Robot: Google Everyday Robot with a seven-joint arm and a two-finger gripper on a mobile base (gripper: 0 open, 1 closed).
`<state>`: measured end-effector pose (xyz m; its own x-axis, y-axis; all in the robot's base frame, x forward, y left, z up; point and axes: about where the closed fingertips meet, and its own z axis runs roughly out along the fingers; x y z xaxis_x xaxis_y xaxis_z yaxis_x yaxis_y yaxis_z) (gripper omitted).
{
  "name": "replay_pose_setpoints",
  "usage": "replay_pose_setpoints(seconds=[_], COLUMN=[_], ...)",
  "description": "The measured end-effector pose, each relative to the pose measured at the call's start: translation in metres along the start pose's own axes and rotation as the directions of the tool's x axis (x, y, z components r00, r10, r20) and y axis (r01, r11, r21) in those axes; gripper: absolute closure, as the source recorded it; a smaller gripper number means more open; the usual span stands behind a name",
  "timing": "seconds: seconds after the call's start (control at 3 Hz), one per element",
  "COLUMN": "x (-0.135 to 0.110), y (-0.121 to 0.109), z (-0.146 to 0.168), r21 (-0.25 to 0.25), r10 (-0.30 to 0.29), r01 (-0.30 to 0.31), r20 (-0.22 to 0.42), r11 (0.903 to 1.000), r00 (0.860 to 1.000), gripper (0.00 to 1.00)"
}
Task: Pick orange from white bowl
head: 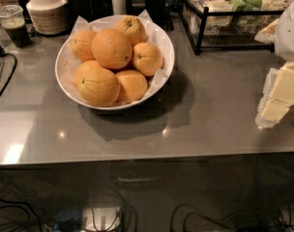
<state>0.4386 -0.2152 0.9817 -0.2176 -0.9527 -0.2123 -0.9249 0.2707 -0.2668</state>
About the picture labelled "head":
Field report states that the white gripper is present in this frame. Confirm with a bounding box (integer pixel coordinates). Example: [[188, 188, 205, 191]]
[[255, 1, 294, 128]]

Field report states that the large orange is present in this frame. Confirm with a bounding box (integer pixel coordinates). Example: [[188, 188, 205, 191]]
[[74, 60, 120, 107], [91, 28, 132, 70]]

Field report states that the front right orange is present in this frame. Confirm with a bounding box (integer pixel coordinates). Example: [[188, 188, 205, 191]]
[[116, 70, 148, 102]]

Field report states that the top back orange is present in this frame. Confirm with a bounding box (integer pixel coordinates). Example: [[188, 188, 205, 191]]
[[115, 15, 147, 46]]

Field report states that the white ceramic bowl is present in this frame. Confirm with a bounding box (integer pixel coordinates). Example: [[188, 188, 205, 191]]
[[54, 14, 176, 111]]

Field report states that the left back orange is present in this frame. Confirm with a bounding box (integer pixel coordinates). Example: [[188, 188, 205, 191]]
[[70, 30, 96, 62]]

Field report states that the white paper bowl liner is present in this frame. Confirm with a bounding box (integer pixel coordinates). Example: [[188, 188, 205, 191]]
[[58, 9, 171, 107]]

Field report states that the dark cylinder container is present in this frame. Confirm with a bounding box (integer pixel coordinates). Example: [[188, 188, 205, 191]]
[[145, 0, 173, 31]]

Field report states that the black napkin holder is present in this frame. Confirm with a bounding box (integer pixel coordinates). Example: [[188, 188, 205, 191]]
[[67, 0, 104, 22]]

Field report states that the stack of paper bowls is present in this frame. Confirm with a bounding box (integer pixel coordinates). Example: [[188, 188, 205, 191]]
[[26, 0, 70, 36]]

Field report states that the plastic cup green drink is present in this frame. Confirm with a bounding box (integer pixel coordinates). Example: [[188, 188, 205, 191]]
[[0, 5, 32, 47]]

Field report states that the black wire condiment rack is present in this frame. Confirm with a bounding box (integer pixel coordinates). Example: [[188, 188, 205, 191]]
[[179, 0, 292, 54]]

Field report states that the black floor cable right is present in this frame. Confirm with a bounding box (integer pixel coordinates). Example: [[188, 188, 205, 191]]
[[169, 203, 294, 232]]

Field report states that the black floor cable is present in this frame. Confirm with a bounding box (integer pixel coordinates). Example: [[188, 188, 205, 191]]
[[169, 203, 294, 232], [0, 193, 44, 232]]

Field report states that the black floor cable left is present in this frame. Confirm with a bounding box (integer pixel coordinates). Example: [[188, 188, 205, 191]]
[[0, 193, 44, 232]]

